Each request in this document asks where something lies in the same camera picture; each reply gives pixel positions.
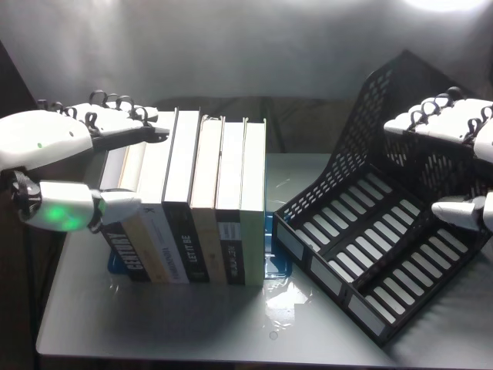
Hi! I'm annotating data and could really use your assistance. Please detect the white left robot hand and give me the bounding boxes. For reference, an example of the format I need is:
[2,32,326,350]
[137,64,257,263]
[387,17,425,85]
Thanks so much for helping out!
[0,90,171,236]

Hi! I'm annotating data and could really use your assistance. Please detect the cream cover book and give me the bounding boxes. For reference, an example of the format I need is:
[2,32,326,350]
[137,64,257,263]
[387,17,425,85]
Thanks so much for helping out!
[189,113,233,285]

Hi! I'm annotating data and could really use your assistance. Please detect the white spine book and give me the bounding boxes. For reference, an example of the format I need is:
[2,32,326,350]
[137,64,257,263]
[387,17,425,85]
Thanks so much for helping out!
[136,109,192,285]

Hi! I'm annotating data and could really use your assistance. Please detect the black Century book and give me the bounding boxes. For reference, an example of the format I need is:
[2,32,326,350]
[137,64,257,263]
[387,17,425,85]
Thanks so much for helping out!
[99,148,152,283]

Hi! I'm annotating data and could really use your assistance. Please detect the blue metal bookend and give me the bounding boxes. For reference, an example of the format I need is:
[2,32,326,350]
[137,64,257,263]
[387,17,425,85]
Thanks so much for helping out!
[106,250,134,275]
[263,227,294,281]

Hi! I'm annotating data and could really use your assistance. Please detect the cream yellow spine book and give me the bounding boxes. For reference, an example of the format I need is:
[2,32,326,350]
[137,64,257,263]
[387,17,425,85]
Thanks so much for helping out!
[117,143,171,284]

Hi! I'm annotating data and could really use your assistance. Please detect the black Let It Be book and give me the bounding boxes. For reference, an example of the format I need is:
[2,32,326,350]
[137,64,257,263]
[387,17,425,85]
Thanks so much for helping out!
[161,109,213,285]

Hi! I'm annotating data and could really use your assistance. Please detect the black grey spine book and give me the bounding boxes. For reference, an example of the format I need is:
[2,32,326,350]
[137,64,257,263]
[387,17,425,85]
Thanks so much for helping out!
[213,118,248,286]

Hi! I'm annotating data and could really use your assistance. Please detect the white backdrop cloth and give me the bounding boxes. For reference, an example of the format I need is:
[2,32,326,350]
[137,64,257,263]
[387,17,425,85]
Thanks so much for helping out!
[0,0,493,155]

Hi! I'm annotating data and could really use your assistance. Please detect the pale green book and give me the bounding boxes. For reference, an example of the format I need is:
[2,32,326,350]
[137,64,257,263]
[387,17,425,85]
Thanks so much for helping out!
[238,118,268,287]

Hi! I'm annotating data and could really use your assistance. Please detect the black three-slot file tray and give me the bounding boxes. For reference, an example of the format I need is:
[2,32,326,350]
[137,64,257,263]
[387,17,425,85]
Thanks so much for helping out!
[271,49,493,350]

